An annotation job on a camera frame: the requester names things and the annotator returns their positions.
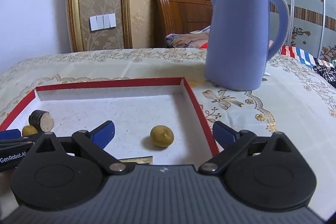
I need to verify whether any patterned pillow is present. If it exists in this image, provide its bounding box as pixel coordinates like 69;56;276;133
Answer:
165;26;211;49

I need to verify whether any blue electric kettle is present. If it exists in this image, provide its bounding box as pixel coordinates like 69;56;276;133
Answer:
205;0;290;91

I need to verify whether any floral cream tablecloth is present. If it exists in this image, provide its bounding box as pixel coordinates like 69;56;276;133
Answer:
1;49;335;219

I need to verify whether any wooden bed headboard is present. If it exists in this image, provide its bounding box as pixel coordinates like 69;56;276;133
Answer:
152;0;213;48

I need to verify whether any gold wall panel frame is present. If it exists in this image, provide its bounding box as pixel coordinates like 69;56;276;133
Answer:
65;0;133;53

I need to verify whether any red shallow cardboard box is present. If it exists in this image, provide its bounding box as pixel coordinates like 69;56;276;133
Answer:
1;77;219;166

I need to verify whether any colourful striped bedding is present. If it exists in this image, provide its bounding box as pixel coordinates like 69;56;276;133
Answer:
278;45;336;88

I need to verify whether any white wall switch panel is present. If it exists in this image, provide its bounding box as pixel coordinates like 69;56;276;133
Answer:
89;13;117;31

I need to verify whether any yellow-green small fruit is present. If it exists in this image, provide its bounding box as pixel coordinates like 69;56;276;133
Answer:
22;125;38;136
150;125;174;148

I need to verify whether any dark sugarcane piece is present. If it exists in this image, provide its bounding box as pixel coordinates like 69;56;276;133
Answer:
119;156;153;165
29;110;55;132

